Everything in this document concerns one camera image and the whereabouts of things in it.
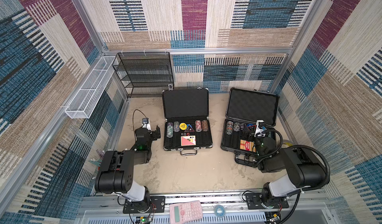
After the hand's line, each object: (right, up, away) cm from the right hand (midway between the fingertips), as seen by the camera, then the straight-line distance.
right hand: (254, 125), depth 90 cm
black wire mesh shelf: (-71, +35, +19) cm, 81 cm away
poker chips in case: (-11, -2, +7) cm, 13 cm away
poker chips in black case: (-47, -2, +8) cm, 48 cm away
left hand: (-63, -1, +4) cm, 63 cm away
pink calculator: (-39, -39, -20) cm, 59 cm away
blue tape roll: (-24, -39, -18) cm, 49 cm away
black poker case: (-41, +8, +10) cm, 43 cm away
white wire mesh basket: (-88, +11, -20) cm, 91 cm away
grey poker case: (-1, +11, +11) cm, 16 cm away
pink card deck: (-39, -10, +3) cm, 40 cm away
